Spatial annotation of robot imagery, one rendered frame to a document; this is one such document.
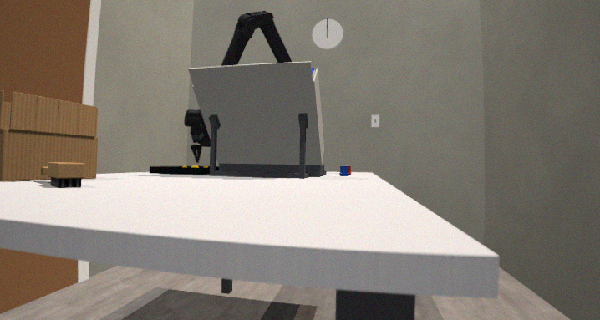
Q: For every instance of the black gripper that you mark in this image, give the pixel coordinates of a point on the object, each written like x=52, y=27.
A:
x=205, y=143

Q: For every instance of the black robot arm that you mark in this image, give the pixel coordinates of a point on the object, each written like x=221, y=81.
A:
x=243, y=32

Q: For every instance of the grey slanted cover panel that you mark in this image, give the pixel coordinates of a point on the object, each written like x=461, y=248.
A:
x=258, y=107

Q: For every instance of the blue round plug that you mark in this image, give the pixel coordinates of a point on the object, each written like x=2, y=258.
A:
x=343, y=171

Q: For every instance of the brown cardboard box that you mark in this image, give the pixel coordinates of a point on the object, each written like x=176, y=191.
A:
x=68, y=126

